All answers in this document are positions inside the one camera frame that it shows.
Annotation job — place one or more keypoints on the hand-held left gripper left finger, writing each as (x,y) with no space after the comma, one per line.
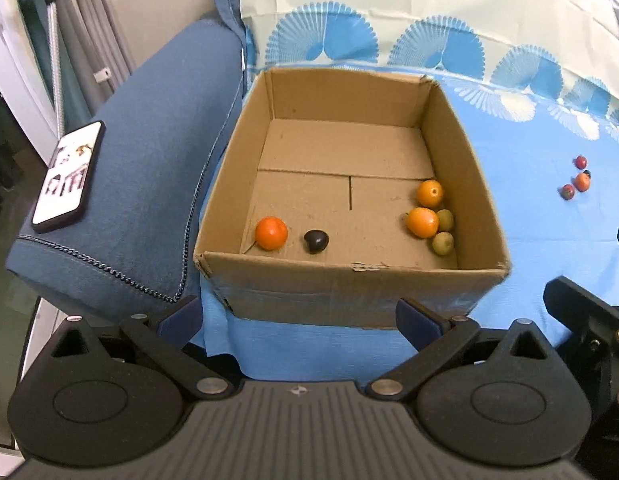
(182,322)

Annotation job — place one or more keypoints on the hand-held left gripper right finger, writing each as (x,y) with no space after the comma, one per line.
(417,322)

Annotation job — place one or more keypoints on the small green fruit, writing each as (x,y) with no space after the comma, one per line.
(446,218)
(442,243)

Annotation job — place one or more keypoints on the small orange fruit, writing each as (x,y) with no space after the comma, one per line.
(422,222)
(271,233)
(430,193)
(582,182)

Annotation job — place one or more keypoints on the cardboard box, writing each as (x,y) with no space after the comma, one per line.
(339,150)

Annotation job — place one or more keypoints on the small red fruit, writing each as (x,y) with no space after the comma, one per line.
(581,161)
(568,191)

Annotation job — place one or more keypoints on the black smartphone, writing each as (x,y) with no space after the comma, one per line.
(67,175)

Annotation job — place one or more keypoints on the blue sofa armrest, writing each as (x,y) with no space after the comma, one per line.
(154,135)

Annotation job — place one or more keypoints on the white curtain clip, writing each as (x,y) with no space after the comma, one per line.
(102,74)

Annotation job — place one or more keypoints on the grey curtain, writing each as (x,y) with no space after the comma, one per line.
(94,15)

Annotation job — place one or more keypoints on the teal curtain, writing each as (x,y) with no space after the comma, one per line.
(37,25)

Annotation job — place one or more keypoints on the white door frame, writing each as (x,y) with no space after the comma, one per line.
(14,75)

